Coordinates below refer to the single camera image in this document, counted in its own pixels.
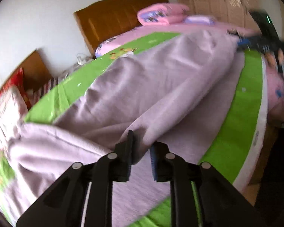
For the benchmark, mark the pink bed sheet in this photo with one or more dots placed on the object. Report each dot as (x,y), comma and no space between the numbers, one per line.
(119,40)

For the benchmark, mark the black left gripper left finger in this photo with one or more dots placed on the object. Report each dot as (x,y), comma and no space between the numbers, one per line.
(82,195)

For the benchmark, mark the green cartoon blanket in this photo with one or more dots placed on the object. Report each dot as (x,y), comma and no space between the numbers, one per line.
(236,147)

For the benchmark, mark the folded pink quilt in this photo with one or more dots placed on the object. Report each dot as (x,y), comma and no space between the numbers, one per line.
(163,14)

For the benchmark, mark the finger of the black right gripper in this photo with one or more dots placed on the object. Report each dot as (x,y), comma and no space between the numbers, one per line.
(250,43)
(235,33)

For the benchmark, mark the pale pink patterned quilt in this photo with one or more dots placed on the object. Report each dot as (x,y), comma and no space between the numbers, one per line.
(12,111)

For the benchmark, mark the dark wooden headboard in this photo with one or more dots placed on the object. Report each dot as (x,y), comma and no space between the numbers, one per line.
(107,18)

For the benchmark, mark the red patterned pillow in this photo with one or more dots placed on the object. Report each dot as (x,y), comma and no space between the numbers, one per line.
(17,80)

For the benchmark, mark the folded lavender cloth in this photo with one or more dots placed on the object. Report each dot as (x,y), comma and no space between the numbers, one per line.
(199,19)

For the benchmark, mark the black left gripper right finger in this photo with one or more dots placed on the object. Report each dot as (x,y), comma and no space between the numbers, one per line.
(200,195)

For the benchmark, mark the right hand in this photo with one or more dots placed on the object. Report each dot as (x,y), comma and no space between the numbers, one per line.
(275,81)

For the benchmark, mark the lavender fleece pants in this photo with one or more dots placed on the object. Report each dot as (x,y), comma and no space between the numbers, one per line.
(178,92)

